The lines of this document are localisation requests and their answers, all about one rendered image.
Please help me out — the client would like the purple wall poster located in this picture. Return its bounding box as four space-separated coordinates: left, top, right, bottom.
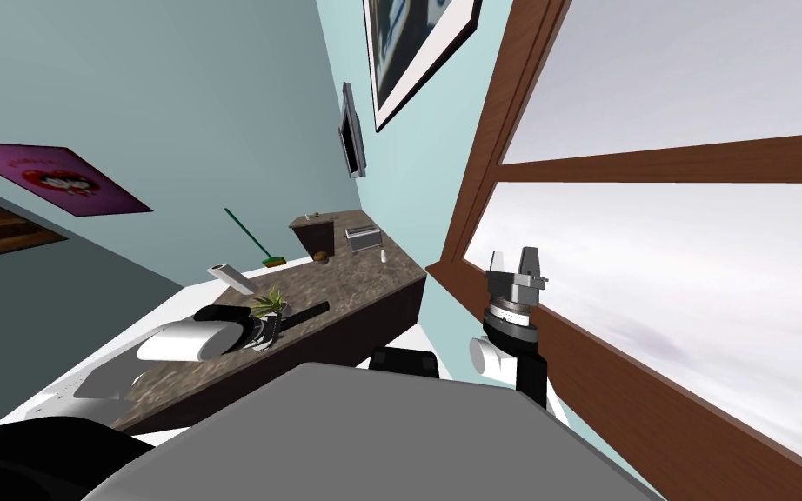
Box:
0 141 155 217

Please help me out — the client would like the green broom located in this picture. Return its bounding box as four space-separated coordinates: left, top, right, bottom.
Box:
224 207 288 270

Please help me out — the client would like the silver toaster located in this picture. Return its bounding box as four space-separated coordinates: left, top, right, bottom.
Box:
344 225 384 256

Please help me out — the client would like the black wall television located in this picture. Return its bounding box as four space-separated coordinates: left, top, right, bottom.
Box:
338 82 367 180

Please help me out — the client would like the brown marble counter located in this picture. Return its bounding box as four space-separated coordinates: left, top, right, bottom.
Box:
108 208 429 437

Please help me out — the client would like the white paper towel roll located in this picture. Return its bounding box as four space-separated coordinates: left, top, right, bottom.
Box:
206 263 260 297

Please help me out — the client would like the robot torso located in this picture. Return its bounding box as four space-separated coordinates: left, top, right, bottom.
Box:
84 347 663 501

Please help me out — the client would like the white framed wall picture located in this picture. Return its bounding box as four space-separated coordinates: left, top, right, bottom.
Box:
362 0 484 133

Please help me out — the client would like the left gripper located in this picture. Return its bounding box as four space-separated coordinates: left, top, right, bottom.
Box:
275 300 331 334

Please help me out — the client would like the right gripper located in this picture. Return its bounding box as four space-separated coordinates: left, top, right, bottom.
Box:
485 246 549 312

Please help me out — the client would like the brown framed window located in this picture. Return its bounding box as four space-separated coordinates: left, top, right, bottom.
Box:
424 0 802 501

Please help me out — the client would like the dark brown box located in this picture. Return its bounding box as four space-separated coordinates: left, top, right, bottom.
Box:
289 212 337 260

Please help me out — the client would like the small green potted plant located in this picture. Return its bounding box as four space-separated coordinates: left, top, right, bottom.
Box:
250 288 290 320

